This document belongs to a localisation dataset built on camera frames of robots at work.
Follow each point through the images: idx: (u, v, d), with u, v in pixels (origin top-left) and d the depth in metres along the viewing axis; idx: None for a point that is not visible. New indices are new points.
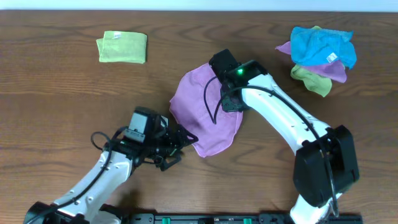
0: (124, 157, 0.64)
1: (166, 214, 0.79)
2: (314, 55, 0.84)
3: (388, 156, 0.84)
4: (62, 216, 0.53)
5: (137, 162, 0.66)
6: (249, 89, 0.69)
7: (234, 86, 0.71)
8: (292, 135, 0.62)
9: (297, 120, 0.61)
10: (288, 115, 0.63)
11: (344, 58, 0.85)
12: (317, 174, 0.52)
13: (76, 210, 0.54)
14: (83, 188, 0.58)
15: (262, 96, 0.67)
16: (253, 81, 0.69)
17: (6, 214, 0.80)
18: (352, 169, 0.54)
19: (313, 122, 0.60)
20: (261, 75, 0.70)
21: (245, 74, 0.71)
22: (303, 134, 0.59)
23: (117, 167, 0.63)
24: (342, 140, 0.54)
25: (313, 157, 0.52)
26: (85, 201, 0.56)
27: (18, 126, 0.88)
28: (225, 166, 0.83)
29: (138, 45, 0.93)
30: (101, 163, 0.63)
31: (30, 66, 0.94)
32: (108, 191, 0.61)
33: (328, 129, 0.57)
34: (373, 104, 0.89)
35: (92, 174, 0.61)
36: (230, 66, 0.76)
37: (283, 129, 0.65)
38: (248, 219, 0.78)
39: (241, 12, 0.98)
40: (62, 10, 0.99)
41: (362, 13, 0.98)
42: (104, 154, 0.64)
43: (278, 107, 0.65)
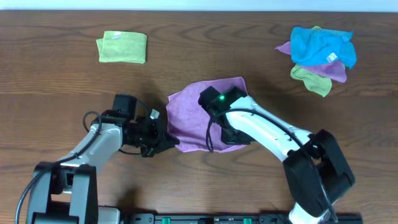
0: (113, 126, 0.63)
1: (166, 214, 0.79)
2: (314, 55, 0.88)
3: (388, 156, 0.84)
4: (68, 170, 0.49)
5: (126, 132, 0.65)
6: (231, 112, 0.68)
7: (218, 112, 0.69)
8: (277, 150, 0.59)
9: (279, 132, 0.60)
10: (272, 130, 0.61)
11: (344, 58, 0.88)
12: (307, 182, 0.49)
13: (79, 163, 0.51)
14: (80, 147, 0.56)
15: (245, 117, 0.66)
16: (235, 104, 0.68)
17: (7, 214, 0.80)
18: (345, 171, 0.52)
19: (295, 132, 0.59)
20: (241, 98, 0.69)
21: (227, 99, 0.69)
22: (287, 144, 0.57)
23: (110, 132, 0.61)
24: (327, 145, 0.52)
25: (301, 164, 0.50)
26: (87, 157, 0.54)
27: (19, 126, 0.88)
28: (225, 166, 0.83)
29: (138, 45, 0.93)
30: (92, 131, 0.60)
31: (31, 66, 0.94)
32: (105, 155, 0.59)
33: (310, 134, 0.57)
34: (373, 104, 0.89)
35: (86, 139, 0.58)
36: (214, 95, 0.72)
37: (269, 145, 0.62)
38: (248, 219, 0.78)
39: (241, 12, 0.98)
40: (62, 11, 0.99)
41: (362, 13, 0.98)
42: (94, 125, 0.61)
43: (260, 124, 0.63)
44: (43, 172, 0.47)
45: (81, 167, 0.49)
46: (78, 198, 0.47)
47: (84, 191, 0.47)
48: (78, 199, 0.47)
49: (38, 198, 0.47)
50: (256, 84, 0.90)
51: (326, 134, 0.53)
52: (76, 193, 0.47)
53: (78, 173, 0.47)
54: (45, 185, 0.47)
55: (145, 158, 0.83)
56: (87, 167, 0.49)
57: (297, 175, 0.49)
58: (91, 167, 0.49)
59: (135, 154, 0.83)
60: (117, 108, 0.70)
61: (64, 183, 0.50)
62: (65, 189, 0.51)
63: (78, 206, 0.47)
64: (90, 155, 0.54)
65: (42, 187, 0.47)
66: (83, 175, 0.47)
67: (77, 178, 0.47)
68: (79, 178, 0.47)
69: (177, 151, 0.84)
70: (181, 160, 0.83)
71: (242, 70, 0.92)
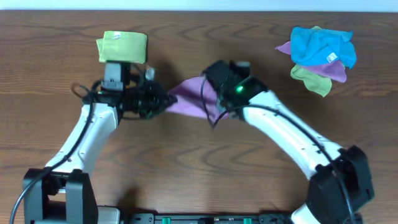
0: (106, 107, 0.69)
1: (166, 214, 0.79)
2: (314, 55, 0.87)
3: (388, 156, 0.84)
4: (60, 175, 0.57)
5: (120, 107, 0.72)
6: (251, 107, 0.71)
7: (234, 104, 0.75)
8: (303, 160, 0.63)
9: (308, 142, 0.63)
10: (298, 137, 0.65)
11: (344, 58, 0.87)
12: (332, 197, 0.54)
13: (71, 167, 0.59)
14: (70, 147, 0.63)
15: (267, 116, 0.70)
16: (254, 100, 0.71)
17: (5, 215, 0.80)
18: (367, 188, 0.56)
19: (324, 144, 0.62)
20: (262, 93, 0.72)
21: (244, 91, 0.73)
22: (314, 157, 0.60)
23: (102, 117, 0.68)
24: (356, 162, 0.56)
25: (328, 182, 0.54)
26: (78, 156, 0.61)
27: (19, 126, 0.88)
28: (225, 166, 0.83)
29: (139, 45, 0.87)
30: (84, 117, 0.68)
31: (30, 66, 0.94)
32: (99, 142, 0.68)
33: (339, 150, 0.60)
34: (373, 104, 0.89)
35: (79, 127, 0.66)
36: (227, 79, 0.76)
37: (293, 152, 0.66)
38: (247, 219, 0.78)
39: (241, 12, 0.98)
40: (62, 11, 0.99)
41: (362, 13, 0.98)
42: (85, 108, 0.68)
43: (287, 129, 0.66)
44: (35, 182, 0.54)
45: (73, 175, 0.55)
46: (75, 206, 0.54)
47: (80, 200, 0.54)
48: (73, 205, 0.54)
49: (35, 203, 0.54)
50: None
51: (358, 153, 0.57)
52: (71, 200, 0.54)
53: (69, 182, 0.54)
54: (38, 192, 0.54)
55: (145, 158, 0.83)
56: (79, 175, 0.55)
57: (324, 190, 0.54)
58: (82, 173, 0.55)
59: (136, 154, 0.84)
60: (111, 77, 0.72)
61: (59, 185, 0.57)
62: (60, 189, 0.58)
63: (74, 211, 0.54)
64: (83, 154, 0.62)
65: (37, 194, 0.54)
66: (76, 183, 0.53)
67: (70, 187, 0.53)
68: (74, 188, 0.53)
69: (178, 151, 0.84)
70: (181, 160, 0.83)
71: None
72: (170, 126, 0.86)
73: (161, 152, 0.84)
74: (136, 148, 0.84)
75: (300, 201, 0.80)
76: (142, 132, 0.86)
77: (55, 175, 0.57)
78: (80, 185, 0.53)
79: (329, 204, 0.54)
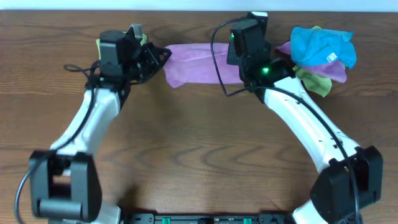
0: (108, 93, 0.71)
1: (166, 214, 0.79)
2: (314, 55, 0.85)
3: (389, 156, 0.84)
4: (64, 157, 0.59)
5: (123, 94, 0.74)
6: (275, 91, 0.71)
7: (257, 84, 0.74)
8: (318, 150, 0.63)
9: (326, 135, 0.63)
10: (317, 128, 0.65)
11: (344, 58, 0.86)
12: (340, 192, 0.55)
13: (74, 149, 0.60)
14: (75, 129, 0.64)
15: (289, 102, 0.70)
16: (278, 84, 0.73)
17: (5, 215, 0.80)
18: (375, 190, 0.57)
19: (341, 140, 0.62)
20: (290, 78, 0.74)
21: (270, 73, 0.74)
22: (330, 150, 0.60)
23: (105, 102, 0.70)
24: (370, 162, 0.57)
25: (341, 177, 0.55)
26: (81, 139, 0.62)
27: (18, 126, 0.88)
28: (225, 166, 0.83)
29: None
30: (87, 102, 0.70)
31: (30, 66, 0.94)
32: (102, 127, 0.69)
33: (357, 148, 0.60)
34: (374, 103, 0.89)
35: (82, 111, 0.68)
36: (256, 51, 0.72)
37: (308, 142, 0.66)
38: (247, 219, 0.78)
39: (240, 12, 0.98)
40: (62, 12, 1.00)
41: (361, 14, 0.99)
42: (87, 94, 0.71)
43: (307, 119, 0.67)
44: (41, 162, 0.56)
45: (77, 157, 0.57)
46: (79, 188, 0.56)
47: (84, 182, 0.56)
48: (78, 185, 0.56)
49: (40, 183, 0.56)
50: None
51: (375, 154, 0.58)
52: (75, 180, 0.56)
53: (74, 162, 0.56)
54: (44, 172, 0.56)
55: (145, 158, 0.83)
56: (85, 157, 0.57)
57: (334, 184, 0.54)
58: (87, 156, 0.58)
59: (136, 154, 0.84)
60: (107, 62, 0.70)
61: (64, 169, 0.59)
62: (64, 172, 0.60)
63: (78, 191, 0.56)
64: (86, 137, 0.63)
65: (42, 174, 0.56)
66: (81, 164, 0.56)
67: (74, 167, 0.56)
68: (78, 168, 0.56)
69: (178, 151, 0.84)
70: (182, 160, 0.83)
71: None
72: (170, 126, 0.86)
73: (161, 151, 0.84)
74: (136, 148, 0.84)
75: (300, 201, 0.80)
76: (142, 132, 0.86)
77: (59, 157, 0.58)
78: (84, 165, 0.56)
79: (335, 198, 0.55)
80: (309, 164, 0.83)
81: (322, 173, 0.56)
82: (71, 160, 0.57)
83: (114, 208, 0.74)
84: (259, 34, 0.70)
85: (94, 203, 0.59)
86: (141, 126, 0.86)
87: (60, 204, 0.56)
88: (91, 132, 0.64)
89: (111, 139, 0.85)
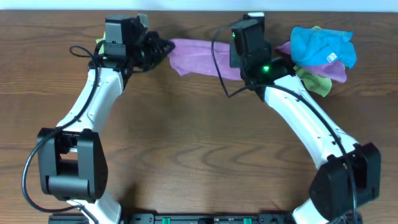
0: (112, 71, 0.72)
1: (166, 214, 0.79)
2: (314, 55, 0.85)
3: (388, 156, 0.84)
4: (71, 134, 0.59)
5: (126, 72, 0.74)
6: (275, 89, 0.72)
7: (257, 82, 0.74)
8: (316, 147, 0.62)
9: (324, 132, 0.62)
10: (316, 125, 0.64)
11: (344, 58, 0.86)
12: (338, 189, 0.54)
13: (81, 126, 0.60)
14: (81, 108, 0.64)
15: (289, 100, 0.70)
16: (278, 82, 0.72)
17: (4, 215, 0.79)
18: (374, 188, 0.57)
19: (341, 136, 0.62)
20: (290, 76, 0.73)
21: (270, 71, 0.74)
22: (329, 147, 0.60)
23: (109, 81, 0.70)
24: (369, 159, 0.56)
25: (339, 174, 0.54)
26: (87, 118, 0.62)
27: (18, 126, 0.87)
28: (225, 166, 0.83)
29: None
30: (91, 82, 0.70)
31: (30, 66, 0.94)
32: (106, 107, 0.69)
33: (355, 144, 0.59)
34: (374, 103, 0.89)
35: (86, 90, 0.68)
36: (257, 50, 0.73)
37: (308, 139, 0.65)
38: (247, 219, 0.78)
39: (240, 12, 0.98)
40: (62, 12, 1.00)
41: (361, 13, 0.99)
42: (91, 73, 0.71)
43: (306, 116, 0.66)
44: (48, 139, 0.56)
45: (84, 133, 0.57)
46: (86, 164, 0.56)
47: (91, 157, 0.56)
48: (84, 162, 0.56)
49: (48, 160, 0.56)
50: None
51: (373, 150, 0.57)
52: (81, 156, 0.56)
53: (81, 139, 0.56)
54: (51, 149, 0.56)
55: (145, 158, 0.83)
56: (91, 133, 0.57)
57: (333, 180, 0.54)
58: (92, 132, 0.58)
59: (136, 153, 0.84)
60: (114, 40, 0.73)
61: (71, 144, 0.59)
62: (71, 148, 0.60)
63: (84, 169, 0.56)
64: (91, 115, 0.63)
65: (50, 150, 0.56)
66: (87, 140, 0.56)
67: (81, 145, 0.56)
68: (84, 145, 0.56)
69: (178, 151, 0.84)
70: (182, 160, 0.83)
71: None
72: (170, 126, 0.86)
73: (161, 151, 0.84)
74: (137, 147, 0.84)
75: (300, 201, 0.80)
76: (142, 132, 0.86)
77: (66, 134, 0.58)
78: (91, 143, 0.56)
79: (333, 195, 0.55)
80: (309, 164, 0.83)
81: (320, 169, 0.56)
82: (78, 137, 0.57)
83: (115, 205, 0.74)
84: (257, 33, 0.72)
85: (101, 181, 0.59)
86: (141, 125, 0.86)
87: (69, 180, 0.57)
88: (96, 111, 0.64)
89: (111, 139, 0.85)
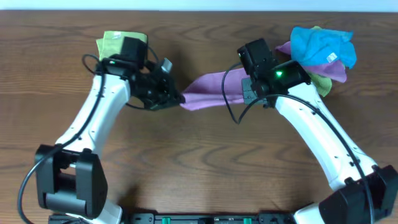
0: (118, 79, 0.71)
1: (166, 214, 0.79)
2: (314, 55, 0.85)
3: (389, 156, 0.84)
4: (69, 153, 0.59)
5: (133, 79, 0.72)
6: (288, 98, 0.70)
7: (269, 89, 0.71)
8: (333, 167, 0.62)
9: (342, 151, 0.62)
10: (333, 144, 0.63)
11: (344, 58, 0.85)
12: (353, 211, 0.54)
13: (81, 146, 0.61)
14: (81, 125, 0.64)
15: (304, 112, 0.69)
16: (292, 90, 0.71)
17: (5, 215, 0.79)
18: (388, 208, 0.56)
19: (359, 158, 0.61)
20: (305, 83, 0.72)
21: (283, 78, 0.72)
22: (347, 169, 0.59)
23: (114, 92, 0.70)
24: (389, 182, 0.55)
25: (355, 196, 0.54)
26: (87, 135, 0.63)
27: (18, 126, 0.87)
28: (225, 165, 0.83)
29: None
30: (96, 91, 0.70)
31: (30, 66, 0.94)
32: (108, 119, 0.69)
33: (374, 167, 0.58)
34: (374, 103, 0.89)
35: (91, 102, 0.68)
36: (264, 61, 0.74)
37: (323, 155, 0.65)
38: (247, 219, 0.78)
39: (241, 12, 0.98)
40: (62, 12, 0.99)
41: (362, 13, 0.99)
42: (97, 81, 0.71)
43: (323, 133, 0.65)
44: (46, 158, 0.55)
45: (84, 155, 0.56)
46: (84, 185, 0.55)
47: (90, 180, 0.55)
48: (83, 185, 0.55)
49: (45, 178, 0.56)
50: None
51: (392, 174, 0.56)
52: (80, 178, 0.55)
53: (81, 162, 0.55)
54: (50, 168, 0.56)
55: (145, 158, 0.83)
56: (91, 155, 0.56)
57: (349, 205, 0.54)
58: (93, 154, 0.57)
59: (136, 154, 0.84)
60: (126, 54, 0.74)
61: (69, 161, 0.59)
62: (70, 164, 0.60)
63: (83, 190, 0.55)
64: (94, 132, 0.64)
65: (46, 170, 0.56)
66: (87, 164, 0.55)
67: (80, 167, 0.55)
68: (84, 167, 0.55)
69: (178, 151, 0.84)
70: (181, 160, 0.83)
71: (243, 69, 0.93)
72: (170, 126, 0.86)
73: (161, 151, 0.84)
74: (137, 147, 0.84)
75: (300, 201, 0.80)
76: (142, 133, 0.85)
77: (65, 152, 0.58)
78: (89, 165, 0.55)
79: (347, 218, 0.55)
80: (309, 164, 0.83)
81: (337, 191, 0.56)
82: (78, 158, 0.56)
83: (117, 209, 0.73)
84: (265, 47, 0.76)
85: (99, 199, 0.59)
86: (141, 126, 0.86)
87: (67, 198, 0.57)
88: (97, 127, 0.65)
89: (111, 139, 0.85)
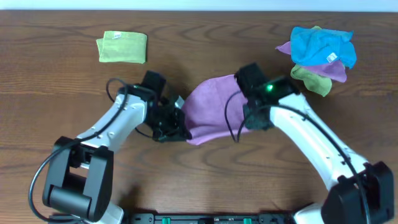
0: (138, 99, 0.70)
1: (166, 214, 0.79)
2: (314, 55, 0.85)
3: (389, 156, 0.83)
4: (86, 149, 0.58)
5: (151, 104, 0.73)
6: (280, 109, 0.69)
7: (262, 102, 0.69)
8: (326, 168, 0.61)
9: (333, 152, 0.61)
10: (324, 146, 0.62)
11: (344, 58, 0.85)
12: (351, 211, 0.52)
13: (99, 143, 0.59)
14: (102, 126, 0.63)
15: (293, 119, 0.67)
16: (283, 101, 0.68)
17: (5, 215, 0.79)
18: (387, 208, 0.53)
19: (349, 155, 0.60)
20: (293, 94, 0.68)
21: (274, 91, 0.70)
22: (339, 168, 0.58)
23: (134, 107, 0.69)
24: (382, 178, 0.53)
25: (351, 193, 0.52)
26: (107, 135, 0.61)
27: (18, 126, 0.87)
28: (225, 166, 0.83)
29: (138, 45, 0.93)
30: (117, 104, 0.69)
31: (30, 66, 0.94)
32: (125, 129, 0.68)
33: (365, 164, 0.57)
34: (374, 103, 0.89)
35: (111, 112, 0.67)
36: (257, 81, 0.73)
37: (317, 160, 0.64)
38: (247, 219, 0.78)
39: (241, 12, 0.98)
40: (62, 12, 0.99)
41: (362, 13, 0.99)
42: (119, 96, 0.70)
43: (312, 134, 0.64)
44: (64, 149, 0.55)
45: (99, 150, 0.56)
46: (93, 182, 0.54)
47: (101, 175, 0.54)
48: (91, 181, 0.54)
49: (57, 171, 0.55)
50: None
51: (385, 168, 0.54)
52: (92, 173, 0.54)
53: (96, 155, 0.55)
54: (64, 160, 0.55)
55: (145, 158, 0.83)
56: (108, 152, 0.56)
57: (345, 202, 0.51)
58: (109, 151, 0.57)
59: (136, 154, 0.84)
60: (147, 83, 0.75)
61: (83, 158, 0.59)
62: (83, 163, 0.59)
63: (91, 186, 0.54)
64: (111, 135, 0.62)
65: (60, 162, 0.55)
66: (101, 159, 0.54)
67: (96, 161, 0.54)
68: (98, 161, 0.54)
69: (178, 151, 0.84)
70: (181, 160, 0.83)
71: None
72: None
73: (161, 151, 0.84)
74: (137, 148, 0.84)
75: (300, 201, 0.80)
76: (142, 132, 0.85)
77: (83, 148, 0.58)
78: (104, 162, 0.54)
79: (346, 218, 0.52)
80: (309, 163, 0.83)
81: (331, 191, 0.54)
82: (93, 154, 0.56)
83: (119, 211, 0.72)
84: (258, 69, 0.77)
85: (102, 202, 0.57)
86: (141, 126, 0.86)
87: (71, 198, 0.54)
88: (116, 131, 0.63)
89: None
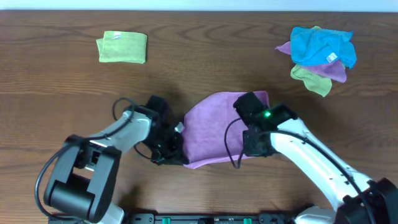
0: (144, 116, 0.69)
1: (166, 214, 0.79)
2: (314, 55, 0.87)
3: (388, 157, 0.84)
4: (96, 148, 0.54)
5: (153, 124, 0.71)
6: (279, 135, 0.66)
7: (260, 129, 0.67)
8: (331, 190, 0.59)
9: (334, 172, 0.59)
10: (326, 167, 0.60)
11: (344, 58, 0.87)
12: None
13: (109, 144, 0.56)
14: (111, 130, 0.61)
15: (294, 143, 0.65)
16: (282, 124, 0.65)
17: (7, 214, 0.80)
18: None
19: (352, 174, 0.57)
20: (291, 119, 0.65)
21: (272, 117, 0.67)
22: (343, 188, 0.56)
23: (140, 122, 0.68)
24: (388, 195, 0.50)
25: (357, 213, 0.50)
26: (115, 139, 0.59)
27: (18, 126, 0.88)
28: (225, 166, 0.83)
29: (138, 45, 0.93)
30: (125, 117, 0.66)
31: (30, 66, 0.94)
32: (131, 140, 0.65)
33: (369, 182, 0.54)
34: (373, 103, 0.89)
35: (119, 122, 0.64)
36: (255, 108, 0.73)
37: (321, 182, 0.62)
38: (247, 219, 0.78)
39: (241, 12, 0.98)
40: (61, 11, 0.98)
41: (363, 13, 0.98)
42: (126, 111, 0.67)
43: (312, 156, 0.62)
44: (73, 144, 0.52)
45: (107, 149, 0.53)
46: (98, 179, 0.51)
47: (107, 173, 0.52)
48: (96, 180, 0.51)
49: (63, 168, 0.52)
50: (255, 86, 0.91)
51: (388, 185, 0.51)
52: (98, 175, 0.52)
53: (102, 154, 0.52)
54: (73, 155, 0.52)
55: (145, 158, 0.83)
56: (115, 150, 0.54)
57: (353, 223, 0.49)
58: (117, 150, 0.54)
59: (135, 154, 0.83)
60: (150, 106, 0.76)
61: (89, 160, 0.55)
62: (87, 165, 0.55)
63: (97, 185, 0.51)
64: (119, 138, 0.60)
65: (68, 157, 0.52)
66: (108, 158, 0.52)
67: (103, 158, 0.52)
68: (107, 159, 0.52)
69: None
70: None
71: (243, 69, 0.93)
72: None
73: None
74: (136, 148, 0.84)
75: (300, 201, 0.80)
76: None
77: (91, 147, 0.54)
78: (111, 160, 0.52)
79: None
80: None
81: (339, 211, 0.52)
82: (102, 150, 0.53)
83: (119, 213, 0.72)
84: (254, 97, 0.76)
85: (105, 205, 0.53)
86: None
87: (71, 198, 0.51)
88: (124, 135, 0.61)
89: None
